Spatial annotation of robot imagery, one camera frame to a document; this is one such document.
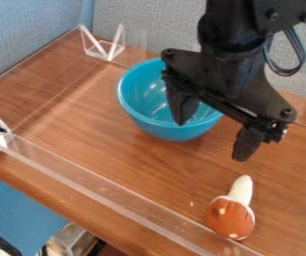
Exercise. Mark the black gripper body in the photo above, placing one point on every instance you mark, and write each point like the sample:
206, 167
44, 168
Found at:
235, 88

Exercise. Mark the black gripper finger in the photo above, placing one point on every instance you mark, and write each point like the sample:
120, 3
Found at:
182, 100
249, 139

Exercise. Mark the brown spotted toy mushroom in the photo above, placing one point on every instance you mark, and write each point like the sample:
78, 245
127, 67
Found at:
230, 216

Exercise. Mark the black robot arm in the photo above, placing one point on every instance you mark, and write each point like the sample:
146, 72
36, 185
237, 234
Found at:
237, 30

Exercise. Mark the blue plastic bowl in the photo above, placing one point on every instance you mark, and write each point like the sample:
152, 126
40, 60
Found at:
143, 99

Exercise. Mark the clear acrylic back barrier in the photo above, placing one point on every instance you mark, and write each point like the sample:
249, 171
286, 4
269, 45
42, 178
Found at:
290, 89

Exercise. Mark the clear acrylic barrier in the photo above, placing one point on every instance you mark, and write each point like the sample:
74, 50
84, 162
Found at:
290, 89
84, 194

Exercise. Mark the clear acrylic front barrier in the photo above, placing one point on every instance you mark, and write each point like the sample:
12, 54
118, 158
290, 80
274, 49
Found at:
84, 194

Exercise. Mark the clear box under table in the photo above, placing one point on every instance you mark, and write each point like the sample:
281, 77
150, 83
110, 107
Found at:
72, 241

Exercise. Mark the clear acrylic corner bracket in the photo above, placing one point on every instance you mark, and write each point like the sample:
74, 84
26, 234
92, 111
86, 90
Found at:
103, 49

